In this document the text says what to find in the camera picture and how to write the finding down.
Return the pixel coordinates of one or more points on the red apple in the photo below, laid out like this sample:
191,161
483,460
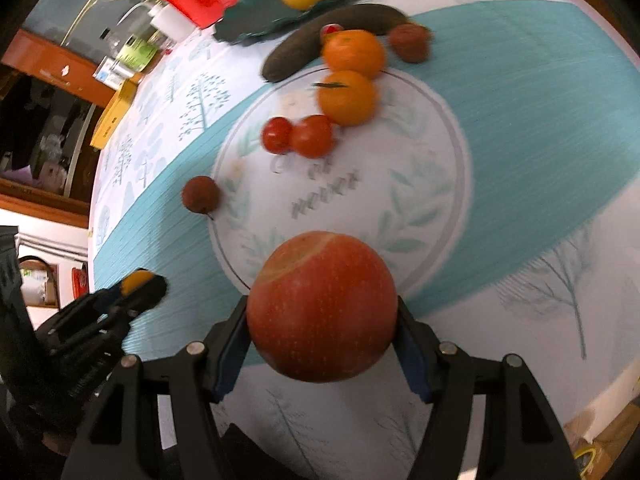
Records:
320,305

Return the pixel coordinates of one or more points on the reddish brown lychee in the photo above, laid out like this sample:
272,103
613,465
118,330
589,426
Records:
200,196
409,43

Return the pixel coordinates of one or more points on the red cherry tomato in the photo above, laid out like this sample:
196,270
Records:
276,135
312,136

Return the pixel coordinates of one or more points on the tree print tablecloth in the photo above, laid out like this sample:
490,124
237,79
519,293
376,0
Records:
500,110

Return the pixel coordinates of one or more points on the green label jar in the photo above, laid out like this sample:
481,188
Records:
135,52

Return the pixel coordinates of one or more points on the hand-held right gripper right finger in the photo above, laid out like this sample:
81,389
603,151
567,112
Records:
411,365

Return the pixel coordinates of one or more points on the orange tangerine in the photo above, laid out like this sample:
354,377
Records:
347,99
354,54

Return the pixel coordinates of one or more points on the yellow flat box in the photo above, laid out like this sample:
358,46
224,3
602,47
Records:
112,115

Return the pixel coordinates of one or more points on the white and blue box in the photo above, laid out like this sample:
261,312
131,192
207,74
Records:
107,74

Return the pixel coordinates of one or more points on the white cup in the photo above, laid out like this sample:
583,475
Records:
172,22

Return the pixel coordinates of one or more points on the wooden shelf unit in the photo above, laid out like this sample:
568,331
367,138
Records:
45,55

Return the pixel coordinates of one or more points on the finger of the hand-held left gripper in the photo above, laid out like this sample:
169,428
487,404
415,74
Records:
157,292

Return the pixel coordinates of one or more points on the dark green plate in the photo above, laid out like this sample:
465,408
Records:
250,15

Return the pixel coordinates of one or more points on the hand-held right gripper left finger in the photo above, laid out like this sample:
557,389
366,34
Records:
231,360

